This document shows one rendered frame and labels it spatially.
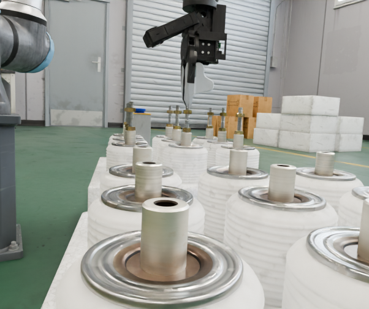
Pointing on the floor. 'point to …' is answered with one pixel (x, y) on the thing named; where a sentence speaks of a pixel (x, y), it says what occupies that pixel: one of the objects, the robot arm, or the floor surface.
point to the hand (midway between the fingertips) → (185, 102)
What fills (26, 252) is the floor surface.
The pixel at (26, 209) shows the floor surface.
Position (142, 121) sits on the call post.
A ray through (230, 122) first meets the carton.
